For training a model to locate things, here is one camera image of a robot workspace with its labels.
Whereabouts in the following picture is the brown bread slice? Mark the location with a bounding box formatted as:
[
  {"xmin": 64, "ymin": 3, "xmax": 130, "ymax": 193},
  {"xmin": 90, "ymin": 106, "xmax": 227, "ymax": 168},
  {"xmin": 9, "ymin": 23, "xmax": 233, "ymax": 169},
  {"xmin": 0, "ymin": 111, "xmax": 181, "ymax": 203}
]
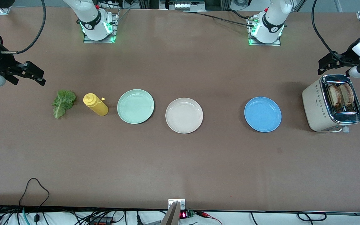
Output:
[
  {"xmin": 328, "ymin": 84, "xmax": 342, "ymax": 108},
  {"xmin": 339, "ymin": 82, "xmax": 355, "ymax": 107}
]

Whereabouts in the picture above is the green lettuce leaf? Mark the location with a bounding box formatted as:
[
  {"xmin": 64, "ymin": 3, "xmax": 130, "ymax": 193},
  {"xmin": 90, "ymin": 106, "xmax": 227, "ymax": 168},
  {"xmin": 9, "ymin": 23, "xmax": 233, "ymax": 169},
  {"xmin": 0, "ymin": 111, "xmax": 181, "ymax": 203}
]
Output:
[{"xmin": 52, "ymin": 90, "xmax": 77, "ymax": 119}]

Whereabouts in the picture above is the yellow mustard squeeze bottle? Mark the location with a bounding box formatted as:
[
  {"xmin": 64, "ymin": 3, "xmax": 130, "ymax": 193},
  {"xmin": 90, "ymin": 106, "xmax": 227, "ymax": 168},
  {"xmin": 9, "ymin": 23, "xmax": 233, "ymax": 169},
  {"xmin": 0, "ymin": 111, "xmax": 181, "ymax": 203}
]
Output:
[{"xmin": 83, "ymin": 93, "xmax": 109, "ymax": 116}]

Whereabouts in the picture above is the blue plate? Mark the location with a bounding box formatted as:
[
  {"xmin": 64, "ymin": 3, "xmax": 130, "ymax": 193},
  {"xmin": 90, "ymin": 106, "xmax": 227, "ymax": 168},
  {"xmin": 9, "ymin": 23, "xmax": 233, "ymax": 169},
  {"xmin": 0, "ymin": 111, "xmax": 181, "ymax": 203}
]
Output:
[{"xmin": 244, "ymin": 97, "xmax": 282, "ymax": 133}]

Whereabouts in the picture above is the light green plate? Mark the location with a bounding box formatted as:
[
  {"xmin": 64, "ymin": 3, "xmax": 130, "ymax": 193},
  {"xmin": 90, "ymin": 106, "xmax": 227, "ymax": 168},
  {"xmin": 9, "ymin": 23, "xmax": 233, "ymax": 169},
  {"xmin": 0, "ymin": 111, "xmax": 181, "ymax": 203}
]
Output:
[{"xmin": 117, "ymin": 89, "xmax": 155, "ymax": 124}]

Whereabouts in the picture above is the beige plate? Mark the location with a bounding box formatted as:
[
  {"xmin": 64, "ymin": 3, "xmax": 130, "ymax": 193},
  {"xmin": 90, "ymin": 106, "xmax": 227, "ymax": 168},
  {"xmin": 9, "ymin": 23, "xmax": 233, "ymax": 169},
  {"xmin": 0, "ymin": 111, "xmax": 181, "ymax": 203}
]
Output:
[{"xmin": 165, "ymin": 97, "xmax": 204, "ymax": 134}]

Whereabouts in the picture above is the beige chrome toaster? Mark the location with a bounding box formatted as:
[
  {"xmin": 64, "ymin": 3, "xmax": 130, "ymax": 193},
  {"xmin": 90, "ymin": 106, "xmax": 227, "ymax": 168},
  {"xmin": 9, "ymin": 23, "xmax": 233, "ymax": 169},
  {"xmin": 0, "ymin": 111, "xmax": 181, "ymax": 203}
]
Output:
[{"xmin": 302, "ymin": 74, "xmax": 360, "ymax": 133}]

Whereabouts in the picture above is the silver power strip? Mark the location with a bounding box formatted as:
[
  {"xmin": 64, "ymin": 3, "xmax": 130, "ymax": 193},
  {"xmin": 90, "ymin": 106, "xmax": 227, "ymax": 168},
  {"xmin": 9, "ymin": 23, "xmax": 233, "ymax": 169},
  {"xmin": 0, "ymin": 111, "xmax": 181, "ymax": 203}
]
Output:
[{"xmin": 160, "ymin": 0, "xmax": 206, "ymax": 12}]

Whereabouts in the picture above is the red clip lead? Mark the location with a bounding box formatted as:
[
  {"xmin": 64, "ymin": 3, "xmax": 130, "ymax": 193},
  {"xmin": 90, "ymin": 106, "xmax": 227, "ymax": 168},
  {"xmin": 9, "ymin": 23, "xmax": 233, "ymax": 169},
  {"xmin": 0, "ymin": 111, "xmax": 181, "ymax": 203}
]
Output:
[{"xmin": 196, "ymin": 211, "xmax": 223, "ymax": 225}]

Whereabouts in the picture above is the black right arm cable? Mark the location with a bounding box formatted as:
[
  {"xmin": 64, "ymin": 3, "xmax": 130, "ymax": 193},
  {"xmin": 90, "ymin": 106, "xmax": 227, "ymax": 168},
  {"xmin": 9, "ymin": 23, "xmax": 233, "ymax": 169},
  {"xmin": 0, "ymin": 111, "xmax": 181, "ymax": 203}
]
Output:
[{"xmin": 0, "ymin": 0, "xmax": 47, "ymax": 55}]

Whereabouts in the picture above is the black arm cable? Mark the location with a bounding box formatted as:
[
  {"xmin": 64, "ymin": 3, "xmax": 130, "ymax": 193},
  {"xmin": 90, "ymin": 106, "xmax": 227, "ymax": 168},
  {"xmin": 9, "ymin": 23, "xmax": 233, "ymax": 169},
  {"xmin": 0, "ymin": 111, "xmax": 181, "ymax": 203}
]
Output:
[
  {"xmin": 311, "ymin": 0, "xmax": 360, "ymax": 65},
  {"xmin": 0, "ymin": 0, "xmax": 47, "ymax": 55}
]

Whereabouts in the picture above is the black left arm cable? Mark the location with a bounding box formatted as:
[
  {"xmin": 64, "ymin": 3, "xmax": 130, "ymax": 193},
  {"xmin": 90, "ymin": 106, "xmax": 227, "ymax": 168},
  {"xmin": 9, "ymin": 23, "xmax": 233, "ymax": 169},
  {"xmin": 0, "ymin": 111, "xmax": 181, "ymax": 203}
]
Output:
[{"xmin": 311, "ymin": 0, "xmax": 360, "ymax": 65}]

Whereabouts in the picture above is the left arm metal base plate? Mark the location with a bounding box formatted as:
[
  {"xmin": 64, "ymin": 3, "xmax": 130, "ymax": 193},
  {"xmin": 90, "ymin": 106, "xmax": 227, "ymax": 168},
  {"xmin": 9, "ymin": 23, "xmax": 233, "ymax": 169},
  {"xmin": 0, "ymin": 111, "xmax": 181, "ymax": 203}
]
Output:
[{"xmin": 247, "ymin": 16, "xmax": 282, "ymax": 47}]

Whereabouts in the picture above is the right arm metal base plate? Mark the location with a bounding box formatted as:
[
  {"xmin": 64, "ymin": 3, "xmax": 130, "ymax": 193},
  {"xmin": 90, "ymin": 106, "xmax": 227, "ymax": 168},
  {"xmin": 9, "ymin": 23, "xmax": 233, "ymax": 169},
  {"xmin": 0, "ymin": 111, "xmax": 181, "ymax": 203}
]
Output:
[{"xmin": 83, "ymin": 9, "xmax": 119, "ymax": 43}]

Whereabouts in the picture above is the short black table cable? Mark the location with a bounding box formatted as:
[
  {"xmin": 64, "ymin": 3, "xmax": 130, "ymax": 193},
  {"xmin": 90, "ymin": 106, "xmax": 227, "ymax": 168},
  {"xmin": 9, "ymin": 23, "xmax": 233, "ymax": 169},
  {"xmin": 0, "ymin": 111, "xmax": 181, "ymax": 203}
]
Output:
[{"xmin": 227, "ymin": 9, "xmax": 255, "ymax": 20}]

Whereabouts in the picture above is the thin grey cable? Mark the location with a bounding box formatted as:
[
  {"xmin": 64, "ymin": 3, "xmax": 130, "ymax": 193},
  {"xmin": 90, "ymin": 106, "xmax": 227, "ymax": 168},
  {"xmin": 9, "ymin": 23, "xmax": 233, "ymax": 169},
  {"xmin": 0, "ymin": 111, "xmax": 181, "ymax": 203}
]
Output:
[{"xmin": 113, "ymin": 8, "xmax": 131, "ymax": 25}]

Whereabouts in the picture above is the long black table cable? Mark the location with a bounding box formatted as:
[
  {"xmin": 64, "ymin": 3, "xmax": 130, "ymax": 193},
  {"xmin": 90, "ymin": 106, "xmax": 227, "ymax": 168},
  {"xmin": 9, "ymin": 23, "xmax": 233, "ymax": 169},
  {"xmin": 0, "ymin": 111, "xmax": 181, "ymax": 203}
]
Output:
[{"xmin": 183, "ymin": 11, "xmax": 257, "ymax": 28}]

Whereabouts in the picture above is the thin black looped cable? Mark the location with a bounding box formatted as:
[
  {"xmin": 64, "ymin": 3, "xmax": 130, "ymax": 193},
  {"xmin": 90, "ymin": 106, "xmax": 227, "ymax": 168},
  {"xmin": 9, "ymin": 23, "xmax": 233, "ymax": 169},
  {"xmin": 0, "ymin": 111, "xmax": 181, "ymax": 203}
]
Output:
[{"xmin": 18, "ymin": 178, "xmax": 50, "ymax": 225}]

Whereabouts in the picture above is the teal cable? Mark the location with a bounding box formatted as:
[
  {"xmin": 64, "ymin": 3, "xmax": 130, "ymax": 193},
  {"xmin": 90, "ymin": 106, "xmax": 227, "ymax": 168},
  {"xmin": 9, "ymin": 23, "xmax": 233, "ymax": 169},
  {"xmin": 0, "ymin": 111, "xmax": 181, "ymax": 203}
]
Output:
[{"xmin": 22, "ymin": 207, "xmax": 31, "ymax": 225}]

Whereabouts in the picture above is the black coiled cable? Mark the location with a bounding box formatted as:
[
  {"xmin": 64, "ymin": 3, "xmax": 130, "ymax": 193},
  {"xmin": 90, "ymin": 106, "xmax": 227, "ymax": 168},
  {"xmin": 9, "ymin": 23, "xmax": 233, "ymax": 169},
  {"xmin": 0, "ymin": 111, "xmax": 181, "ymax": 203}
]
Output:
[{"xmin": 297, "ymin": 212, "xmax": 327, "ymax": 222}]

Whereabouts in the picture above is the silver camera mount bracket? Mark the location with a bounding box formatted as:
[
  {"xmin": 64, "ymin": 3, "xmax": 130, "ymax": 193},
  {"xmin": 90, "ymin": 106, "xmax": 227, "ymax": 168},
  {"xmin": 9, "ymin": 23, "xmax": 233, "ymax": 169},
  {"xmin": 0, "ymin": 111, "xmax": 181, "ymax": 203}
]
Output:
[{"xmin": 168, "ymin": 199, "xmax": 186, "ymax": 210}]

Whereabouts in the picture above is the grey camera mount bar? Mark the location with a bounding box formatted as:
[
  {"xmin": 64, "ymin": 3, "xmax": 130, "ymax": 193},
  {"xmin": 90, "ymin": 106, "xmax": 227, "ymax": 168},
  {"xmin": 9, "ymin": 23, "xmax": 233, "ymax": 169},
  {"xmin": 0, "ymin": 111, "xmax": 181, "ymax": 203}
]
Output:
[{"xmin": 161, "ymin": 202, "xmax": 180, "ymax": 225}]

